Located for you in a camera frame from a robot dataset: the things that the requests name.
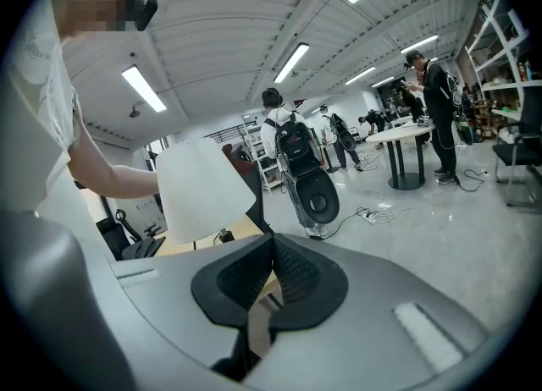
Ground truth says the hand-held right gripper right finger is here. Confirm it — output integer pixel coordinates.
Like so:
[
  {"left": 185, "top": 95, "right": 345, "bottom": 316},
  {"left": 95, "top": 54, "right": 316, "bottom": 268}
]
[{"left": 244, "top": 232, "right": 489, "bottom": 391}]

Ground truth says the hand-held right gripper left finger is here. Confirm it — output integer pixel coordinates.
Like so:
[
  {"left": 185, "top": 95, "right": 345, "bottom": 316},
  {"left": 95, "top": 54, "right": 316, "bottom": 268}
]
[{"left": 112, "top": 233, "right": 279, "bottom": 369}]

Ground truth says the white table lamp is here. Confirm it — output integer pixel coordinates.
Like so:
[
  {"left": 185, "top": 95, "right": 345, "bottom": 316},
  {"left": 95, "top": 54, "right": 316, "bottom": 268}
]
[{"left": 155, "top": 136, "right": 257, "bottom": 251}]

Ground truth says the person's left forearm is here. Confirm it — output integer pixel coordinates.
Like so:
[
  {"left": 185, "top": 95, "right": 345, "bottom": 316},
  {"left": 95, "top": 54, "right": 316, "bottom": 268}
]
[{"left": 69, "top": 100, "right": 160, "bottom": 201}]

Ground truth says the wooden work table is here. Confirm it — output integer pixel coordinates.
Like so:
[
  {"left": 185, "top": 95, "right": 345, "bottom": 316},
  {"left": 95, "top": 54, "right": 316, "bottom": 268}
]
[{"left": 154, "top": 214, "right": 266, "bottom": 257}]

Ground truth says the black swivel chair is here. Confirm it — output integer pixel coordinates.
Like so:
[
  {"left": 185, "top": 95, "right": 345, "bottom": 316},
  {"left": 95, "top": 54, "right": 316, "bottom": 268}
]
[{"left": 95, "top": 208, "right": 143, "bottom": 262}]

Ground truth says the black office chair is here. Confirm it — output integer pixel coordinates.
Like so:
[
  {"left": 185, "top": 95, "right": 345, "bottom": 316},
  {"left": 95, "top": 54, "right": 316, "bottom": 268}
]
[{"left": 221, "top": 142, "right": 273, "bottom": 234}]

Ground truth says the white storage rack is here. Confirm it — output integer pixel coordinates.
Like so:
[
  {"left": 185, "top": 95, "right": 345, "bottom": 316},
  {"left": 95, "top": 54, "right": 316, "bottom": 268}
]
[{"left": 242, "top": 113, "right": 285, "bottom": 192}]

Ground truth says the round table with black base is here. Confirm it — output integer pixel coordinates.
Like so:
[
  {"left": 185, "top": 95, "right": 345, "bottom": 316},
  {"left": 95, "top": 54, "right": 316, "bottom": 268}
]
[{"left": 365, "top": 123, "right": 437, "bottom": 192}]

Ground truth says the person's white shirt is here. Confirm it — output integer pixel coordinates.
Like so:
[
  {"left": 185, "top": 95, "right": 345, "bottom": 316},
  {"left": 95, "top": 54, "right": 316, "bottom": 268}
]
[{"left": 0, "top": 0, "right": 112, "bottom": 263}]

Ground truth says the black visitor chair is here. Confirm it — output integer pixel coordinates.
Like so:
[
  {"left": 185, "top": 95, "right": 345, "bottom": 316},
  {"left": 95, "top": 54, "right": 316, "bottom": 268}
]
[{"left": 492, "top": 85, "right": 542, "bottom": 209}]

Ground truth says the white shelf unit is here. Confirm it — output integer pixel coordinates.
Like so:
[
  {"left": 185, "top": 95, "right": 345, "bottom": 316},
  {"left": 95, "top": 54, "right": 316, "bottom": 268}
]
[{"left": 464, "top": 0, "right": 542, "bottom": 124}]

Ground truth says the black head-worn camera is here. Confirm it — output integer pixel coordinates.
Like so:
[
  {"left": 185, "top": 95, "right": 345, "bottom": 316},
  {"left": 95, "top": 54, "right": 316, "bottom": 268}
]
[{"left": 135, "top": 0, "right": 159, "bottom": 32}]

